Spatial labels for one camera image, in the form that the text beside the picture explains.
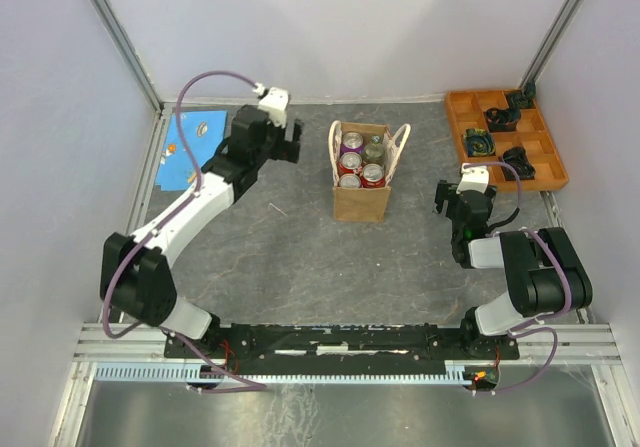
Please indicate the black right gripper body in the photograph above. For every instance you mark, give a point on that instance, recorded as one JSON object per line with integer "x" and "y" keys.
{"x": 451, "y": 204}

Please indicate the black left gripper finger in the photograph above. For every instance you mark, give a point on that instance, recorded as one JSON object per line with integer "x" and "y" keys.
{"x": 297, "y": 126}
{"x": 290, "y": 152}

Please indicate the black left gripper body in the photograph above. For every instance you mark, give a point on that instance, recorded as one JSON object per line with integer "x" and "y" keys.
{"x": 274, "y": 140}

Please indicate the purple soda can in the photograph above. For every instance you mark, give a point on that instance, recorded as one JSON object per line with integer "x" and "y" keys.
{"x": 349, "y": 181}
{"x": 352, "y": 142}

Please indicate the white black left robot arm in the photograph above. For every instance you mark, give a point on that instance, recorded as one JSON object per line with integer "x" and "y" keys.
{"x": 136, "y": 273}

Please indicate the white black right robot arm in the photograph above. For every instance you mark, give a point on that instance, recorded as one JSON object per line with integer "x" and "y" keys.
{"x": 544, "y": 275}

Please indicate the blue green rolled sock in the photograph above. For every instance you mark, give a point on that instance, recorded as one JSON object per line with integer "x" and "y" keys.
{"x": 478, "y": 143}

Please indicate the red soda can upper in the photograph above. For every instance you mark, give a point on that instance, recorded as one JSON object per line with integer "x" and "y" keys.
{"x": 349, "y": 163}

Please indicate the red soda can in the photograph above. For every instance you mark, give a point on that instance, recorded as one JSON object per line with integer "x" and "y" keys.
{"x": 372, "y": 176}
{"x": 349, "y": 163}

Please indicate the red soda can right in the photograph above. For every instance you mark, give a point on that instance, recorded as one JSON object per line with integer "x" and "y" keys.
{"x": 372, "y": 176}

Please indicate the orange wooden compartment tray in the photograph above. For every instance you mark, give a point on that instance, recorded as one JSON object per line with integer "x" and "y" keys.
{"x": 466, "y": 110}

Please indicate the black rolled sock upper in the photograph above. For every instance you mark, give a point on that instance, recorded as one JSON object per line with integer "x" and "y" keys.
{"x": 506, "y": 120}

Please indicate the blue cartoon print cloth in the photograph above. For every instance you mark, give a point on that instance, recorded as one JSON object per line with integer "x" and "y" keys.
{"x": 204, "y": 131}

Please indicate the dark rolled sock top corner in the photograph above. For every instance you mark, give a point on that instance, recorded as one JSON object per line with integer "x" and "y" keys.
{"x": 529, "y": 90}

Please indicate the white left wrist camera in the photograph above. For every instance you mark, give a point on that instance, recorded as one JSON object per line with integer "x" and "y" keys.
{"x": 274, "y": 102}

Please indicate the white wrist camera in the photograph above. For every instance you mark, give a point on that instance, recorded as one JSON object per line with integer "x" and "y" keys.
{"x": 474, "y": 177}
{"x": 274, "y": 102}

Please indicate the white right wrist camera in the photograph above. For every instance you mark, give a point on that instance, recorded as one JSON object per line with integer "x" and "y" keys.
{"x": 474, "y": 177}

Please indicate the aluminium frame rail left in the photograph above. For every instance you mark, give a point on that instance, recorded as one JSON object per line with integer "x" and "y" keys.
{"x": 125, "y": 119}

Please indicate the aluminium frame rail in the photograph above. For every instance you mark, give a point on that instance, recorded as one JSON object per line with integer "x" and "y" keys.
{"x": 125, "y": 119}
{"x": 578, "y": 344}

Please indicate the aluminium frame rail front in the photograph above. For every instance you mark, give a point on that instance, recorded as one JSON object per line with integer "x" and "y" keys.
{"x": 578, "y": 344}

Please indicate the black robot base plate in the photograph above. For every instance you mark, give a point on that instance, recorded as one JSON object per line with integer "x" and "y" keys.
{"x": 334, "y": 350}

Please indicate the aluminium frame post right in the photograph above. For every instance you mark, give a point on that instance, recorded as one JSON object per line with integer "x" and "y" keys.
{"x": 551, "y": 40}

